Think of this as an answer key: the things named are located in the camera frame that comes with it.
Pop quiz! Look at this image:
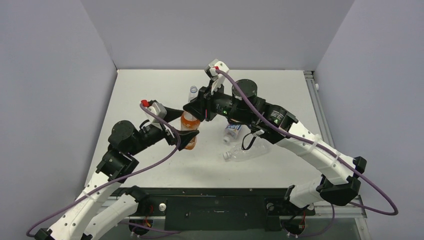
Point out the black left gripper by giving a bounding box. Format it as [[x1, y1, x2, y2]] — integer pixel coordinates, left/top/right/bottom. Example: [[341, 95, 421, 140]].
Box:
[[128, 106, 199, 156]]

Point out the orange drink bottle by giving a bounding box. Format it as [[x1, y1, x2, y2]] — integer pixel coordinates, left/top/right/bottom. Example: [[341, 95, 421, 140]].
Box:
[[180, 110, 202, 151]]

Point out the blue label water bottle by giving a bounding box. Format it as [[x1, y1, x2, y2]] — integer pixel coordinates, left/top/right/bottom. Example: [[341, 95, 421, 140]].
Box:
[[188, 85, 198, 102]]

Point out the white blue label bottle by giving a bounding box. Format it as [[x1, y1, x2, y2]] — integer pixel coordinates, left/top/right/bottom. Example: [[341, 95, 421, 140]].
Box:
[[223, 124, 242, 144]]

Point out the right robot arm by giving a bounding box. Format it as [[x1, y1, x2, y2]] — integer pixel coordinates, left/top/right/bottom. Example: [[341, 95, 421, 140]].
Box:
[[183, 79, 367, 214]]

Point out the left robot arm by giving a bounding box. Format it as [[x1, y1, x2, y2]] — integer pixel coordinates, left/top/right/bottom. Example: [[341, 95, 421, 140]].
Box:
[[26, 101, 199, 240]]

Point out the clear empty plastic bottle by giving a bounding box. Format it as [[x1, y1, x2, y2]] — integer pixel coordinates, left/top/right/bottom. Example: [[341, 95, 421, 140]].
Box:
[[222, 142, 271, 162]]

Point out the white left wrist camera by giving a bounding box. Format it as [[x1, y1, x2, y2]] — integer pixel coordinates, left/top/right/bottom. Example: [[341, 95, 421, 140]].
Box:
[[140, 99, 167, 129]]

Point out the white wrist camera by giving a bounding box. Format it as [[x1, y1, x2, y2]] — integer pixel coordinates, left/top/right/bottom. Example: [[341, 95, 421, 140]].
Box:
[[204, 58, 230, 95], [140, 99, 167, 129]]

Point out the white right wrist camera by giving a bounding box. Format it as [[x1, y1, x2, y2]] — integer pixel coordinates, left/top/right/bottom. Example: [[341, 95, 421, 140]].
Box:
[[204, 58, 230, 95]]

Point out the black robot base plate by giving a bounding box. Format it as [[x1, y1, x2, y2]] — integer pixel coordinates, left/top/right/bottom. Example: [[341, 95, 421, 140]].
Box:
[[99, 187, 316, 233]]

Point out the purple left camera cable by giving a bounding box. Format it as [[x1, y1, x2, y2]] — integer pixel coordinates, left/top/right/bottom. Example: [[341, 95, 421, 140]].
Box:
[[25, 103, 182, 239]]

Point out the purple camera cable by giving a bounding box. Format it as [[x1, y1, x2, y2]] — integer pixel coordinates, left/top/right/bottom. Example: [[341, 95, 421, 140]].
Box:
[[215, 68, 399, 217], [25, 103, 182, 239]]

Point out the aluminium table edge rail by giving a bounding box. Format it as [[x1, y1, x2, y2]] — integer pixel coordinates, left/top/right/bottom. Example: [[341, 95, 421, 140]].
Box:
[[303, 70, 371, 240]]

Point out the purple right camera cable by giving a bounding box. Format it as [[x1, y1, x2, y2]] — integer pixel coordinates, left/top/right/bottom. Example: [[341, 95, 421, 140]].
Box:
[[215, 68, 399, 217]]

